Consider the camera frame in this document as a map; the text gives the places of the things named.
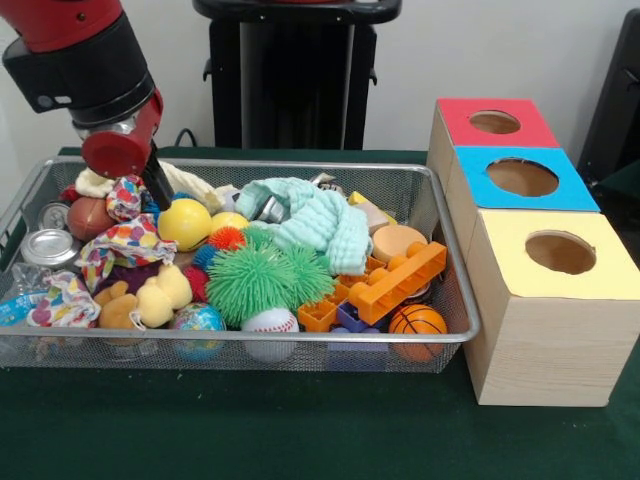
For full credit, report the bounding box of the black chair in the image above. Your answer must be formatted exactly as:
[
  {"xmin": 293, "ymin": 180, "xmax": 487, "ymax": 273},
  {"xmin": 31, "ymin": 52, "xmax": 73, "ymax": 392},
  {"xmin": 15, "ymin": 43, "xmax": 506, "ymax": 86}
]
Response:
[{"xmin": 577, "ymin": 8, "xmax": 640, "ymax": 187}]

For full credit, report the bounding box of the wooden box with three holes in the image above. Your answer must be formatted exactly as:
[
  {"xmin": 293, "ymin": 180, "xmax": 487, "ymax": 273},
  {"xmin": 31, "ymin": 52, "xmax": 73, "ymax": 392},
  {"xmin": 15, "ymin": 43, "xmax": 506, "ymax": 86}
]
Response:
[{"xmin": 427, "ymin": 97, "xmax": 640, "ymax": 407}]

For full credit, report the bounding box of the cream cloth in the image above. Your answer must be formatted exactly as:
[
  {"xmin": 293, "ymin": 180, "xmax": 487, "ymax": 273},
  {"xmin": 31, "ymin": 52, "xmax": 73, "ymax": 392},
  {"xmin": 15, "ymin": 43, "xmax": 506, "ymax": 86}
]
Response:
[{"xmin": 74, "ymin": 160, "xmax": 225, "ymax": 211}]

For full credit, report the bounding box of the orange toy brick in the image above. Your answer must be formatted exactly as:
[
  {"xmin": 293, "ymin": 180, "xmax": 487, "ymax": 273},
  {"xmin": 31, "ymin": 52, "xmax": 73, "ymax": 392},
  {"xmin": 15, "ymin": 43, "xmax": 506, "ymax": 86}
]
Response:
[{"xmin": 348, "ymin": 241, "xmax": 448, "ymax": 325}]

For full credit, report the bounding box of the white baseball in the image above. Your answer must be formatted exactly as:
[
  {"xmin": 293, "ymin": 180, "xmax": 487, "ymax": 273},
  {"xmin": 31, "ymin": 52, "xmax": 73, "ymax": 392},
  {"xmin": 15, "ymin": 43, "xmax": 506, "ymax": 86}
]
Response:
[{"xmin": 241, "ymin": 307, "xmax": 301, "ymax": 362}]

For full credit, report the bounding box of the mint green cloth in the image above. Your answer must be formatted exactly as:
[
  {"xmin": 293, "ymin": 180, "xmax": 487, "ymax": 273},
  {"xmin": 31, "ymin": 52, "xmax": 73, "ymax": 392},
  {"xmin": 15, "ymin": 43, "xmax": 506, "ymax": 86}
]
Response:
[{"xmin": 234, "ymin": 177, "xmax": 375, "ymax": 276}]

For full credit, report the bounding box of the large yellow ball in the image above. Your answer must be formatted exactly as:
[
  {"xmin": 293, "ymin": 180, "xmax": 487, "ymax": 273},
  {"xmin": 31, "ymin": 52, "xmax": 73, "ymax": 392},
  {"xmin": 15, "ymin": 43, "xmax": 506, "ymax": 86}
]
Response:
[{"xmin": 157, "ymin": 198, "xmax": 214, "ymax": 253}]

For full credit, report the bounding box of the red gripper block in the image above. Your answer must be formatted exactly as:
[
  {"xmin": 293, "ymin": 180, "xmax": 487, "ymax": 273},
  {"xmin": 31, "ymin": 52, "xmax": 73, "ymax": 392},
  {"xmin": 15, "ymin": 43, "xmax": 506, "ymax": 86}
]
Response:
[{"xmin": 81, "ymin": 89, "xmax": 175, "ymax": 213}]

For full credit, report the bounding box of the dark green table cloth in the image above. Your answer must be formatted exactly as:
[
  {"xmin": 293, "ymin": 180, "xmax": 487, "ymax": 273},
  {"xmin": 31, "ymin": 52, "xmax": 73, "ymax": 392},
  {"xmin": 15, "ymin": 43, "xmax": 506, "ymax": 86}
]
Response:
[
  {"xmin": 0, "ymin": 145, "xmax": 640, "ymax": 480},
  {"xmin": 598, "ymin": 158, "xmax": 640, "ymax": 214}
]

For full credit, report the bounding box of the colourful dotted cloth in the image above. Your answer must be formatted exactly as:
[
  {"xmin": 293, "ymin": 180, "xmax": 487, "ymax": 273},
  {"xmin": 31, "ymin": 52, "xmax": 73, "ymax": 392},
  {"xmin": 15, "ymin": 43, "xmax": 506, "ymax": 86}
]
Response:
[{"xmin": 74, "ymin": 174, "xmax": 180, "ymax": 294}]

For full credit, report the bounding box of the yellow plush duck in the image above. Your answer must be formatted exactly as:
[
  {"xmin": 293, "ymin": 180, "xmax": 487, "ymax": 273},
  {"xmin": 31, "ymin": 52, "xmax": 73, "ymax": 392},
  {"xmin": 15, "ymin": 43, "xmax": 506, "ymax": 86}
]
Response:
[{"xmin": 135, "ymin": 263, "xmax": 194, "ymax": 329}]

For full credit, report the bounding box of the globe print ball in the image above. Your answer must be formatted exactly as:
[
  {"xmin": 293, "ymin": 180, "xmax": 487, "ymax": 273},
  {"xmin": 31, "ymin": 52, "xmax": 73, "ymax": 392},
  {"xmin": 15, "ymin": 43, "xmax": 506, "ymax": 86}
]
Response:
[{"xmin": 168, "ymin": 302, "xmax": 227, "ymax": 361}]

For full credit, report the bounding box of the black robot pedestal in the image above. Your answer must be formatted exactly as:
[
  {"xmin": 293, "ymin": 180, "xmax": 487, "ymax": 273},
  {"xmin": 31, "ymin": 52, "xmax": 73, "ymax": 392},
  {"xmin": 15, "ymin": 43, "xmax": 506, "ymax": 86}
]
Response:
[{"xmin": 192, "ymin": 0, "xmax": 404, "ymax": 150}]

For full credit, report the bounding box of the wire mesh bin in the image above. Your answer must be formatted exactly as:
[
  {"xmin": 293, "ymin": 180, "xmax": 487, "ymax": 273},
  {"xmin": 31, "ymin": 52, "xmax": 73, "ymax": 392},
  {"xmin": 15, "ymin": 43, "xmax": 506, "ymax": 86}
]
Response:
[{"xmin": 0, "ymin": 155, "xmax": 482, "ymax": 374}]

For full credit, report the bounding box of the green spiky ball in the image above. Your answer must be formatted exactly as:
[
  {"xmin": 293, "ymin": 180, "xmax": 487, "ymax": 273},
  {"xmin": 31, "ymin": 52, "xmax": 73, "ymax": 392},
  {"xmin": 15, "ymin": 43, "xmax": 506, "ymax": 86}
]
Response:
[{"xmin": 205, "ymin": 227, "xmax": 296, "ymax": 329}]

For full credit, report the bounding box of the orange mini basketball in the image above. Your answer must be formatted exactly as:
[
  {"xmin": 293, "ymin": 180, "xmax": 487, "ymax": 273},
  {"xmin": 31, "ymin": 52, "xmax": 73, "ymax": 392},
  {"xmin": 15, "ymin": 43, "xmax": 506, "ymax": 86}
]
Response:
[{"xmin": 388, "ymin": 302, "xmax": 449, "ymax": 362}]

